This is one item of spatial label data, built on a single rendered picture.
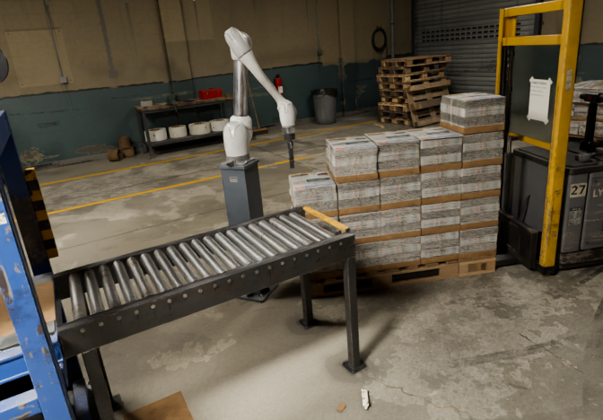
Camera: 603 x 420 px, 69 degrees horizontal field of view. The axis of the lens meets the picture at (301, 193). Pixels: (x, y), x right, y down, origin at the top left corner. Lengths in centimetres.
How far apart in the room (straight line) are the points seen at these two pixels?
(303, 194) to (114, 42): 671
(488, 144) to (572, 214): 79
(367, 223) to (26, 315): 213
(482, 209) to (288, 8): 773
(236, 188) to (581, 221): 241
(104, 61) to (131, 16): 95
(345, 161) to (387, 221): 53
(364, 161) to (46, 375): 208
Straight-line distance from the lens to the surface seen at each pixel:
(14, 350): 191
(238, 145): 294
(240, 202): 303
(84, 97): 905
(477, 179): 330
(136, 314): 192
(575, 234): 368
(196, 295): 196
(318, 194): 293
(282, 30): 1019
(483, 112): 321
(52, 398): 181
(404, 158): 303
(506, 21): 386
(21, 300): 162
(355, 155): 291
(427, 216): 323
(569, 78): 326
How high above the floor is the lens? 171
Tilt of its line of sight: 18 degrees down
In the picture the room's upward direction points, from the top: 5 degrees counter-clockwise
